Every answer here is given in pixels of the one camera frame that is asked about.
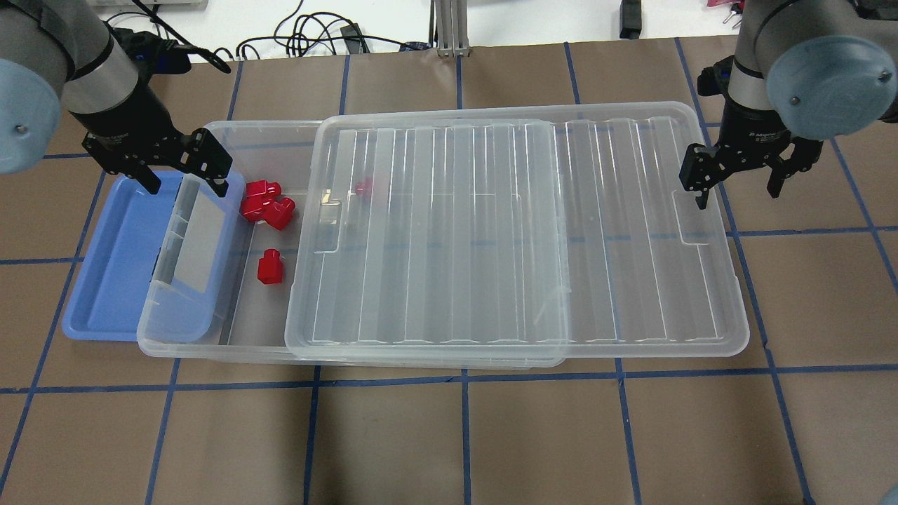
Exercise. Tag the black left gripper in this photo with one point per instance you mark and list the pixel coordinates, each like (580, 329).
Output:
(132, 123)

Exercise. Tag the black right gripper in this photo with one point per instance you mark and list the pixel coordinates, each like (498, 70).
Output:
(753, 127)

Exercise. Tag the clear plastic box lid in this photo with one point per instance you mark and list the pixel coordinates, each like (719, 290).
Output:
(650, 274)

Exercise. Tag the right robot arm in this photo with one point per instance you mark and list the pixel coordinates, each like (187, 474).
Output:
(803, 72)

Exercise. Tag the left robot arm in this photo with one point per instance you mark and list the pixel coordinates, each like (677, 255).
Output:
(60, 56)

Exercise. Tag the red block pile middle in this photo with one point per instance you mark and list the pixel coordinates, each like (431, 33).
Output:
(254, 208)

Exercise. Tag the red block pile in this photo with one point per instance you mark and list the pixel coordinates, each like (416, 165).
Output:
(279, 213)
(254, 208)
(262, 189)

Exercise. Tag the red block left pile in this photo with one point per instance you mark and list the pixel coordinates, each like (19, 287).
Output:
(262, 189)

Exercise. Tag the blue plastic tray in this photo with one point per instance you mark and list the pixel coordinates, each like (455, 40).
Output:
(153, 270)

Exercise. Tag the red block top pile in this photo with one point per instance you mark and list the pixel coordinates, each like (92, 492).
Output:
(279, 213)

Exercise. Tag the clear plastic storage box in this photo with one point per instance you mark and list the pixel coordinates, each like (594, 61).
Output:
(280, 238)

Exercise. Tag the red block near latch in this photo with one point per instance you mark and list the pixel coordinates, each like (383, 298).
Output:
(270, 267)

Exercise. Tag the red block far corner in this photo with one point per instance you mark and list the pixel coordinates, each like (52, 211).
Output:
(364, 189)

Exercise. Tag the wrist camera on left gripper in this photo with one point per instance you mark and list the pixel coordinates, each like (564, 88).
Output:
(152, 54)

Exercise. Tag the aluminium frame post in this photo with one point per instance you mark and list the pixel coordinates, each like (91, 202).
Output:
(449, 28)

